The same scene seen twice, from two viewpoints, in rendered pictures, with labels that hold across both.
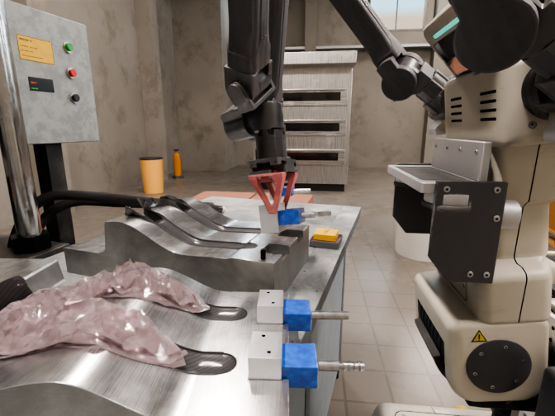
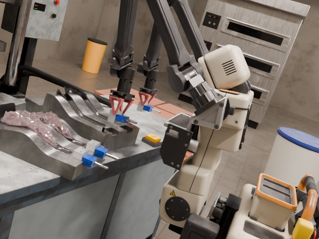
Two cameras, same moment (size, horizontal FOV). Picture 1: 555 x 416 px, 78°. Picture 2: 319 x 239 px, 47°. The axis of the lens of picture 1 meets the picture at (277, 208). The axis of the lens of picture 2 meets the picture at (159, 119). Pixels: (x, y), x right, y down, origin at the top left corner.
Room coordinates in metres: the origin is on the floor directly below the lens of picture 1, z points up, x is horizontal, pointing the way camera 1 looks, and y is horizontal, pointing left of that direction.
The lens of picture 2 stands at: (-0.82, -0.38, 1.41)
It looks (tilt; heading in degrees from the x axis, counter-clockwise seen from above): 15 degrees down; 8
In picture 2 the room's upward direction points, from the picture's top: 18 degrees clockwise
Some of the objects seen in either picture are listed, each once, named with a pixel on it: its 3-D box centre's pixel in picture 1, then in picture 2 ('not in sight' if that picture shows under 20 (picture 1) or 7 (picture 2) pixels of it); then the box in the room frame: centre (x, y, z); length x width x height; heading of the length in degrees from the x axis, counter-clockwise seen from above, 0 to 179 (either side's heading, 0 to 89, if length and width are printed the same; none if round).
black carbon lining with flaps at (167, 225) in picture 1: (194, 219); (85, 105); (0.75, 0.19, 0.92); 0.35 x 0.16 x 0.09; 71
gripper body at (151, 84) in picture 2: not in sight; (149, 84); (1.11, 0.00, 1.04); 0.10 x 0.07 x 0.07; 167
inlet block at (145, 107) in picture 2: (290, 191); (149, 108); (1.10, -0.04, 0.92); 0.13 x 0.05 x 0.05; 77
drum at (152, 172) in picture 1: (152, 175); (93, 56); (5.91, 2.18, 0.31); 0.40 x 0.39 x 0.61; 175
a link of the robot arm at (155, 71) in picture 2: not in sight; (151, 73); (1.11, 0.01, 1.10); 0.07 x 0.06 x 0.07; 58
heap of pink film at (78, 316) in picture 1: (99, 304); (37, 121); (0.40, 0.23, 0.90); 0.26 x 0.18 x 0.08; 88
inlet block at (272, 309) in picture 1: (303, 314); (103, 153); (0.45, -0.04, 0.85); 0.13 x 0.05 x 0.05; 88
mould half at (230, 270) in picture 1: (192, 238); (82, 114); (0.76, 0.20, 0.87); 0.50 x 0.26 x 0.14; 71
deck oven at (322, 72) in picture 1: (301, 125); (239, 56); (6.47, -0.45, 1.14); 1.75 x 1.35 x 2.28; 82
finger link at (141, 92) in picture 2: not in sight; (145, 97); (1.10, 0.00, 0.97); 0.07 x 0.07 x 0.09; 77
